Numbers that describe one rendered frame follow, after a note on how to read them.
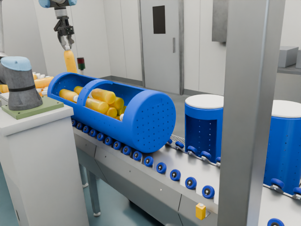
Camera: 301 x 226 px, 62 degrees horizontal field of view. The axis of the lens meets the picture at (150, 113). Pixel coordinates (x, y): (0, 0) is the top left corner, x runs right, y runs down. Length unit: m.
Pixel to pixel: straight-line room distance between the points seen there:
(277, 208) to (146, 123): 0.57
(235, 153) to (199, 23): 4.63
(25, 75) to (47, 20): 5.15
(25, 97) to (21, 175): 0.35
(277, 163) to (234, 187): 1.08
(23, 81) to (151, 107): 0.59
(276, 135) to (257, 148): 1.04
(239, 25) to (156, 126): 0.80
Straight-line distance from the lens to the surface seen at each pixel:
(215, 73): 4.91
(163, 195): 1.06
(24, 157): 1.26
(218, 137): 1.59
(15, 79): 1.27
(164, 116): 1.15
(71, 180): 1.43
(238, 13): 0.41
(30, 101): 1.28
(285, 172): 1.60
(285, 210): 0.97
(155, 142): 1.16
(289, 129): 1.48
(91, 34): 6.90
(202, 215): 0.90
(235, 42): 0.41
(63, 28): 1.80
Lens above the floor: 1.52
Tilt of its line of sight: 20 degrees down
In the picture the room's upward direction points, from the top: 3 degrees counter-clockwise
